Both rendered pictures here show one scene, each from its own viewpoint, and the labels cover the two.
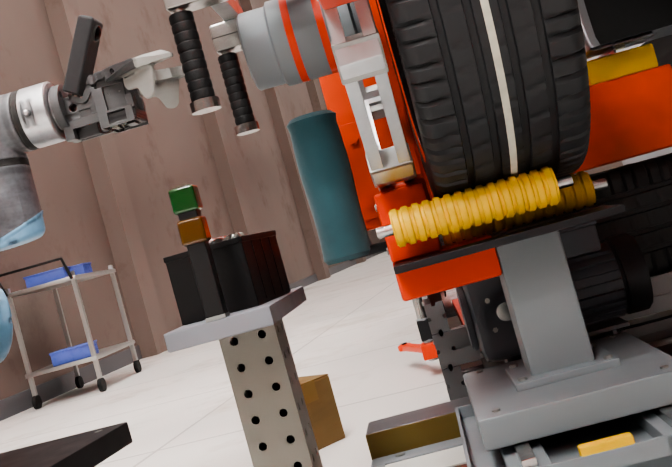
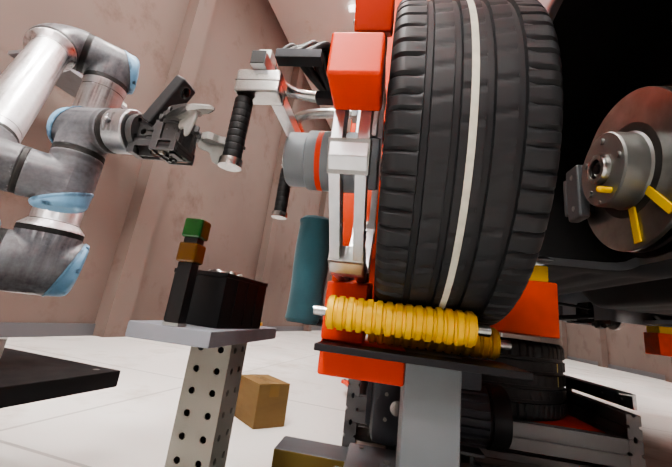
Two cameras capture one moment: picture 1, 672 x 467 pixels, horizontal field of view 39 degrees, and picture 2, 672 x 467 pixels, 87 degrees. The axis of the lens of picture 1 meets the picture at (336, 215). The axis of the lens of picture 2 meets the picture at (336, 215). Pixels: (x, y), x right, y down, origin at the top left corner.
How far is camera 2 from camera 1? 0.76 m
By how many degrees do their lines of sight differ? 15
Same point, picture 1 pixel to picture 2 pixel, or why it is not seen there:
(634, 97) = (527, 295)
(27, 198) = (78, 178)
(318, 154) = (310, 243)
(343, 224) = (306, 296)
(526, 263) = (426, 385)
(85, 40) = (172, 90)
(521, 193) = (443, 325)
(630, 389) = not seen: outside the picture
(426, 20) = (414, 134)
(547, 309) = (430, 435)
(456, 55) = (430, 174)
